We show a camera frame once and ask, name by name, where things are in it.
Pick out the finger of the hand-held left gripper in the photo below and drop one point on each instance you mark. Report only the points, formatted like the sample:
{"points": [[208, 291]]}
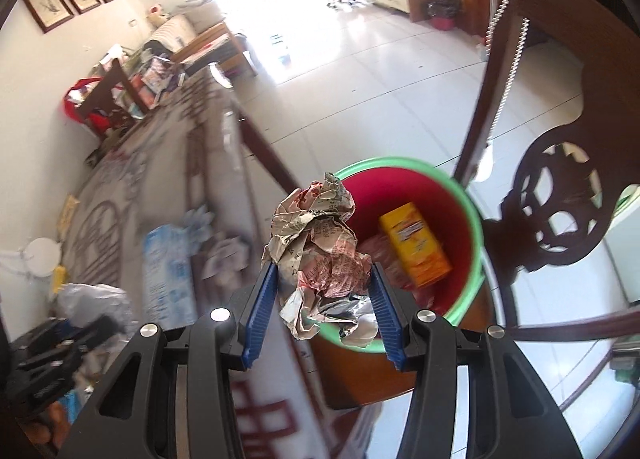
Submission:
{"points": [[97, 331]]}

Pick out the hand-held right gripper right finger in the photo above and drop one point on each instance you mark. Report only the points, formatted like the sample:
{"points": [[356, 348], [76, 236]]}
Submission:
{"points": [[384, 311]]}

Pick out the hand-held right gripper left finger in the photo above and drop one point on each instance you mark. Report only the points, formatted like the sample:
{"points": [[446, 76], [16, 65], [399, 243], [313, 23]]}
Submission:
{"points": [[260, 311]]}

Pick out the yellow orange box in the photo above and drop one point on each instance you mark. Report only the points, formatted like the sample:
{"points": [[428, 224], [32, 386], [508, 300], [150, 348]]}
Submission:
{"points": [[415, 244]]}

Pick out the newspaper ball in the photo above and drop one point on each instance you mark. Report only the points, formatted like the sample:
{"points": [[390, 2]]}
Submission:
{"points": [[320, 239]]}

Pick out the red bin with green rim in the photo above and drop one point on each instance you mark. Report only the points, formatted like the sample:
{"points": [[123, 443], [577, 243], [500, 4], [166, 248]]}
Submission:
{"points": [[450, 219]]}

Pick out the white plastic bag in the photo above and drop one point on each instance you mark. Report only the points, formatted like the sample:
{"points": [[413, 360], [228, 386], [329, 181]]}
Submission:
{"points": [[95, 301]]}

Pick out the crumpled white paper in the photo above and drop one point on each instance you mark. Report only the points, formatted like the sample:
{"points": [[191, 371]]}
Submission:
{"points": [[225, 259]]}

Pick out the blue tissue packet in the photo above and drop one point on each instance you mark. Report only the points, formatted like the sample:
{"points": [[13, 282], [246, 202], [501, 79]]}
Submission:
{"points": [[167, 274]]}

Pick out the flat yellow card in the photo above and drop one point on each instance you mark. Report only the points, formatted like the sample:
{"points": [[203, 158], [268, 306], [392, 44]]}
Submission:
{"points": [[68, 213]]}

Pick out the printed tablecloth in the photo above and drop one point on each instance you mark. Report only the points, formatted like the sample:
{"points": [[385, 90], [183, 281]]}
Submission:
{"points": [[150, 179]]}

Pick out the red bag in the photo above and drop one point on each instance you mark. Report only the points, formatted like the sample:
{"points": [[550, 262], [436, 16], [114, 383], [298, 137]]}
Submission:
{"points": [[72, 104]]}

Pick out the plain dark wooden chair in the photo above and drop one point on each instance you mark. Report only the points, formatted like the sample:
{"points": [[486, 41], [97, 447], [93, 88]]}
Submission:
{"points": [[117, 84]]}

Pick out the red waste basket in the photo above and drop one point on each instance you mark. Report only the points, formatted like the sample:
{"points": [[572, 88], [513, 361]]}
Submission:
{"points": [[442, 16]]}

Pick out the carved dark wooden chair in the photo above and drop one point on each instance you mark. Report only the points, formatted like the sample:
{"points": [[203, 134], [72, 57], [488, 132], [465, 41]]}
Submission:
{"points": [[600, 89]]}

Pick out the stuffed toy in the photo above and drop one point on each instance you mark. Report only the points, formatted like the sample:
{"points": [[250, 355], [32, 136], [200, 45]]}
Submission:
{"points": [[157, 16]]}

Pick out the wooden frame sofa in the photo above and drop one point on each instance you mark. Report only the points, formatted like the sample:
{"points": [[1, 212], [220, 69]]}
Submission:
{"points": [[210, 44]]}

